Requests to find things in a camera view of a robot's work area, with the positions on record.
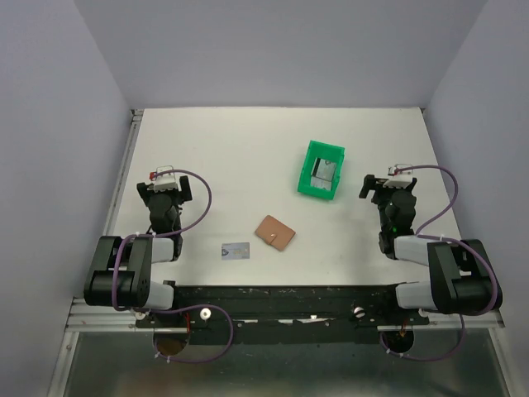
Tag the green plastic bin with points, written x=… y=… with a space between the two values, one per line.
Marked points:
x=317 y=149

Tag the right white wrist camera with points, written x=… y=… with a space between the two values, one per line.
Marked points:
x=400 y=174

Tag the silver VIP credit card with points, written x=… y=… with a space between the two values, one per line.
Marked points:
x=235 y=251

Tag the aluminium extrusion rail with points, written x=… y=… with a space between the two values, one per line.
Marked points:
x=85 y=318

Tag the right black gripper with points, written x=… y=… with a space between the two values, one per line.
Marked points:
x=376 y=184

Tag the credit card in bin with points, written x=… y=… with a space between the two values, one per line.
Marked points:
x=323 y=172

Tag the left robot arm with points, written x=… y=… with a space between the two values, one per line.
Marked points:
x=120 y=272

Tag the tan leather card holder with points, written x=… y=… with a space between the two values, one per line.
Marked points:
x=274 y=233

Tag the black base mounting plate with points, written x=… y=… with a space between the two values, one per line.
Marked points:
x=285 y=314

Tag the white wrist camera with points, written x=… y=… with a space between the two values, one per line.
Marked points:
x=400 y=174
x=163 y=179

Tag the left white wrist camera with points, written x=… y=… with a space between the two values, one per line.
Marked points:
x=163 y=179

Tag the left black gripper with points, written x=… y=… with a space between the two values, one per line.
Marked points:
x=182 y=196

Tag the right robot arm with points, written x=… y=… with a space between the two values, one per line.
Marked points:
x=461 y=280

